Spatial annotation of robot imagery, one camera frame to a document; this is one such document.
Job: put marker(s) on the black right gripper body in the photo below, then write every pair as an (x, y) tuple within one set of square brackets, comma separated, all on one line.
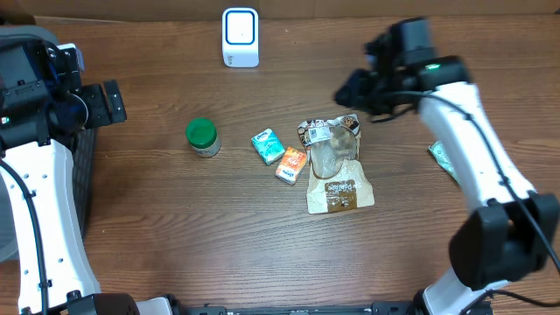
[(372, 94)]

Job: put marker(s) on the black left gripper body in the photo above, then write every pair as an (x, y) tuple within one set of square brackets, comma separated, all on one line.
[(94, 108)]

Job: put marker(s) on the teal wet wipes pack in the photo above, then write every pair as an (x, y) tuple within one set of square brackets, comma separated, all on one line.
[(437, 150)]

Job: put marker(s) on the brown white snack pouch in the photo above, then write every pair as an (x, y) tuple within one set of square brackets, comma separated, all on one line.
[(337, 180)]

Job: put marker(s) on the orange Kleenex tissue pack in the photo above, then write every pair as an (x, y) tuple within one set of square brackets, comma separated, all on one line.
[(292, 163)]

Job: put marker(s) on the green lid jar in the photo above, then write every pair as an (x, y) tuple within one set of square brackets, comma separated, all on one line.
[(203, 137)]

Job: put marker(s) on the teal Kleenex tissue pack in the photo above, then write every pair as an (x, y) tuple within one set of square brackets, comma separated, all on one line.
[(268, 146)]

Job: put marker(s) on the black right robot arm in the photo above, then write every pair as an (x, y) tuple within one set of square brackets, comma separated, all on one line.
[(510, 226)]

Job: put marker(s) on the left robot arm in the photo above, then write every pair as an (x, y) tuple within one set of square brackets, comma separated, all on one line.
[(43, 107)]

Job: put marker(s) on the white barcode scanner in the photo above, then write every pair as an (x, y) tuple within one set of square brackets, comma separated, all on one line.
[(240, 37)]

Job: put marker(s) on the grey plastic mesh basket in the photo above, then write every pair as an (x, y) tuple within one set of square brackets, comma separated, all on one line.
[(83, 153)]

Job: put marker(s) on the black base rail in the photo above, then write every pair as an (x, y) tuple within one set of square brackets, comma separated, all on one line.
[(376, 308)]

